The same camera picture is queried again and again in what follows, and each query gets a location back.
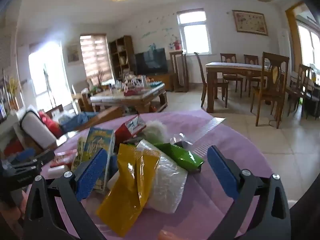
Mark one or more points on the white standing air conditioner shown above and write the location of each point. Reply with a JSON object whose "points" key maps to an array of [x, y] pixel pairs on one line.
{"points": [[283, 42]]}

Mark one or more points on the large framed picture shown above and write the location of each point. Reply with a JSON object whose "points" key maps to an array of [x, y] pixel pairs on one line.
{"points": [[250, 22]]}

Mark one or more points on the purple tablecloth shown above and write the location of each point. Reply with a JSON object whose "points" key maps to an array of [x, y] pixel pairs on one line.
{"points": [[237, 142]]}

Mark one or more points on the wooden television cabinet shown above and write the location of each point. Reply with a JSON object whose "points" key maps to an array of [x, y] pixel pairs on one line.
{"points": [[165, 80]]}

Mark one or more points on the blue cloth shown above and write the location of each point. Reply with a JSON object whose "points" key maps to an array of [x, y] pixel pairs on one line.
{"points": [[75, 121]]}

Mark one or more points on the white cushion with black trim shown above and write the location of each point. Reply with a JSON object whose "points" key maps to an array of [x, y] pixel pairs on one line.
{"points": [[37, 130]]}

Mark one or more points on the glass balcony door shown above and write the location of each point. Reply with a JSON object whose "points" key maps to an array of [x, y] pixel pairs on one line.
{"points": [[50, 75]]}

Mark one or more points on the red cushion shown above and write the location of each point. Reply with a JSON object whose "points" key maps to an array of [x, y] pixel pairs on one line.
{"points": [[51, 125]]}

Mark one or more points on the red and white packet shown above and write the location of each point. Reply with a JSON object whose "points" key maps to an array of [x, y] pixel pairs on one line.
{"points": [[125, 131]]}

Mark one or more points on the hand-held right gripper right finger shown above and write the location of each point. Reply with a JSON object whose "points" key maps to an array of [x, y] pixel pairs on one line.
{"points": [[222, 172]]}

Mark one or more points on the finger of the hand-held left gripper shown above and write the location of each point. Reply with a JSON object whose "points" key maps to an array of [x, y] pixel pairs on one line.
{"points": [[37, 158]]}

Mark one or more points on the dark grey cabinet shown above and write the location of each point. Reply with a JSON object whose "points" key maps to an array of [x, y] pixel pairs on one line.
{"points": [[312, 102]]}

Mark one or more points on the wooden dining table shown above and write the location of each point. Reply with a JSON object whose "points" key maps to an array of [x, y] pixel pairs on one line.
{"points": [[235, 66]]}

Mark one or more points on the clear plastic wrapper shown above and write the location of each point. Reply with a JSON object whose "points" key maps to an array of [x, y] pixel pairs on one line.
{"points": [[180, 137]]}

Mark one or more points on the small framed picture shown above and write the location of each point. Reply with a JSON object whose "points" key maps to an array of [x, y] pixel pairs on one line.
{"points": [[73, 53]]}

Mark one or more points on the green foil packet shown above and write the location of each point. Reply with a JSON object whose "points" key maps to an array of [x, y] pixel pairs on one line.
{"points": [[182, 157]]}

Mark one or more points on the blue and yellow carton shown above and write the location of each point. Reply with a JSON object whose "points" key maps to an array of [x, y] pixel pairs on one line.
{"points": [[97, 140]]}

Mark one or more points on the clutter of bottles and cups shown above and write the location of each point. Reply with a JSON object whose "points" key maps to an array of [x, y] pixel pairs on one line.
{"points": [[132, 85]]}

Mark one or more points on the black television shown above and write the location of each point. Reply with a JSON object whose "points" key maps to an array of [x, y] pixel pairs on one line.
{"points": [[151, 61]]}

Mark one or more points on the white framed window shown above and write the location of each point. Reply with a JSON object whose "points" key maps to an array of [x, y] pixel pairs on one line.
{"points": [[195, 37]]}

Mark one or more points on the yellow flower arrangement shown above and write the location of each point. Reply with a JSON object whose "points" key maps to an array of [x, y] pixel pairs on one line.
{"points": [[13, 85]]}

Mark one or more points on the wooden door frame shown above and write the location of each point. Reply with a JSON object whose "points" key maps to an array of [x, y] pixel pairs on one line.
{"points": [[290, 25]]}

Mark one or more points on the black coin battery card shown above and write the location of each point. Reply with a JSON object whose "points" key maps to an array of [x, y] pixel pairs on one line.
{"points": [[184, 144]]}

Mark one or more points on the person's right hand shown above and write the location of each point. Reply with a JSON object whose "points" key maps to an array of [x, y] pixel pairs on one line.
{"points": [[167, 235]]}

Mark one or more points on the window with striped blinds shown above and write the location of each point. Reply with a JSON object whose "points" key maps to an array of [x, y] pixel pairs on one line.
{"points": [[95, 55]]}

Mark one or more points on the white plastic bag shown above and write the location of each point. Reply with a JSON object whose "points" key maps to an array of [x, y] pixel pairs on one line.
{"points": [[167, 185]]}

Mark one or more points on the wooden coffee table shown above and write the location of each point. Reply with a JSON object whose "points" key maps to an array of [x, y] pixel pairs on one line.
{"points": [[145, 97]]}

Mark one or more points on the tall wooden stand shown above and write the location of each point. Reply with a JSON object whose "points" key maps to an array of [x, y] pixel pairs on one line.
{"points": [[178, 53]]}

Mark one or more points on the white cotton ball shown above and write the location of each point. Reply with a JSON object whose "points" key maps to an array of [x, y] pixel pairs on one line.
{"points": [[156, 130]]}

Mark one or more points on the yellow foil packet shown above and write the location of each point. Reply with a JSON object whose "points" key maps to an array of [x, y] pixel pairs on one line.
{"points": [[125, 180]]}

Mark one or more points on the vase of dry twigs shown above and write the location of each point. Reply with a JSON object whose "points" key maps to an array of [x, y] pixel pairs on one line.
{"points": [[100, 77]]}

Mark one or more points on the red wall ornament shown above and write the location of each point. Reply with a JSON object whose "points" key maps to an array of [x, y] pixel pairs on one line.
{"points": [[177, 45]]}

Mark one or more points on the wooden shelf unit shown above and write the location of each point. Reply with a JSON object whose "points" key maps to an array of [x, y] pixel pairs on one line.
{"points": [[131, 52]]}

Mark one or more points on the red flat packet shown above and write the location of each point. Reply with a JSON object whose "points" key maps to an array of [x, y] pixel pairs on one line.
{"points": [[62, 157]]}

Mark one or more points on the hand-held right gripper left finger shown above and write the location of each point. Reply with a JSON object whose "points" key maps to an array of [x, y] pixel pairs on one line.
{"points": [[91, 173]]}

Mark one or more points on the wooden dining chair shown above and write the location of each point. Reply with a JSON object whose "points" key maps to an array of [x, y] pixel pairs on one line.
{"points": [[275, 57], [228, 58], [250, 59], [220, 83], [303, 75]]}

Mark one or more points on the pale yellow packet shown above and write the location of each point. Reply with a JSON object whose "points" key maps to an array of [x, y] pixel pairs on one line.
{"points": [[78, 152]]}

